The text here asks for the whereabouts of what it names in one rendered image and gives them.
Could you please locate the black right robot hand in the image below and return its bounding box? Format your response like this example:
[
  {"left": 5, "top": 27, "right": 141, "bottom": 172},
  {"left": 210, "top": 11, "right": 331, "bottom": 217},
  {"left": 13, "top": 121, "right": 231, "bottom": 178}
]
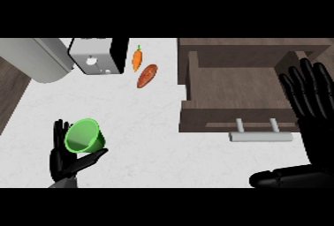
[{"left": 248, "top": 57, "right": 334, "bottom": 189}]

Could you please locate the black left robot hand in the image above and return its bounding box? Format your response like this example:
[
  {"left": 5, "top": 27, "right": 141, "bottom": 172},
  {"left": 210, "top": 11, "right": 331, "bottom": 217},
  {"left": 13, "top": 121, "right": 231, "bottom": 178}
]
[{"left": 49, "top": 118, "right": 110, "bottom": 183}]

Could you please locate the green cup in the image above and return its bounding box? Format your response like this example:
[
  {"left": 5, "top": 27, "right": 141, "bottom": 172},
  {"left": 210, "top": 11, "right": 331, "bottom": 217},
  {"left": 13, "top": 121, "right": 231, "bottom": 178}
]
[{"left": 62, "top": 117, "right": 107, "bottom": 154}]

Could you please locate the brown wooden drawer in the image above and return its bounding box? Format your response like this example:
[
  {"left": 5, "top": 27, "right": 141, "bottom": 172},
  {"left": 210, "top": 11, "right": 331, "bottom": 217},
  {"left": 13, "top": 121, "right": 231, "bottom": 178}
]
[{"left": 178, "top": 50, "right": 324, "bottom": 133}]

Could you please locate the brown wooden cabinet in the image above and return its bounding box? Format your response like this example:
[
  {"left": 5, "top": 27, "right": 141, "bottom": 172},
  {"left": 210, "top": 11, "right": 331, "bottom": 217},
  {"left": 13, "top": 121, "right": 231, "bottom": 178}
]
[{"left": 176, "top": 38, "right": 334, "bottom": 87}]

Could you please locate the brown sweet potato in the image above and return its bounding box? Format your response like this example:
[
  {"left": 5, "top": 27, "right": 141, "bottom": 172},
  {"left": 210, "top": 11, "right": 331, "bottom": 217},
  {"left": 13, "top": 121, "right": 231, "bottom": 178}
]
[{"left": 136, "top": 64, "right": 160, "bottom": 89}]

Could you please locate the grey and black appliance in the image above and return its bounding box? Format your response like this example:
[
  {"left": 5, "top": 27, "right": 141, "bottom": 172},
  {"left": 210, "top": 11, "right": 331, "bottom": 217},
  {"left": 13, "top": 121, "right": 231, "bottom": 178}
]
[{"left": 68, "top": 38, "right": 130, "bottom": 76}]

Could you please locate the orange carrot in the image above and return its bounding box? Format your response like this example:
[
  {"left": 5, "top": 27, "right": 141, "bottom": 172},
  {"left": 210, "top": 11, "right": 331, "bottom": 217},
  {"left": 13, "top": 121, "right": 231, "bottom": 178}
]
[{"left": 130, "top": 44, "right": 145, "bottom": 73}]

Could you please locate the grey drawer handle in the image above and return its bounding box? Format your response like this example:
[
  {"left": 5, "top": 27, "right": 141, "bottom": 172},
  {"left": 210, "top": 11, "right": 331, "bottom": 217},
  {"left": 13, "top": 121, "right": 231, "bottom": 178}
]
[{"left": 228, "top": 117, "right": 296, "bottom": 143}]

